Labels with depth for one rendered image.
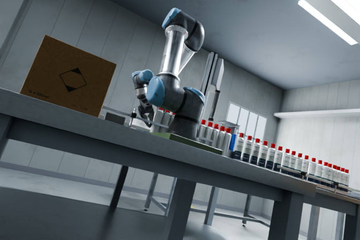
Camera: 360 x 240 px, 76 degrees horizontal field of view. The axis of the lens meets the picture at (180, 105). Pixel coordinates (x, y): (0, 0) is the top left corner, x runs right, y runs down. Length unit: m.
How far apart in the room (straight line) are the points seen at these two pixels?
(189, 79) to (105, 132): 4.38
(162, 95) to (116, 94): 3.31
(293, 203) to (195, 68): 4.29
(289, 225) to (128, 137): 0.56
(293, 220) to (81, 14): 4.23
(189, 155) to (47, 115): 0.30
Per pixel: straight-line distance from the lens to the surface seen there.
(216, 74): 1.52
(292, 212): 0.84
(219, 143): 1.66
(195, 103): 1.01
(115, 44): 4.43
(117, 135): 0.48
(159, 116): 1.48
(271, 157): 1.94
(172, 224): 0.94
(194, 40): 1.26
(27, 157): 4.17
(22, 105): 0.48
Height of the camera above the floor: 0.80
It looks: 12 degrees up
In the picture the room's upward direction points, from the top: 16 degrees clockwise
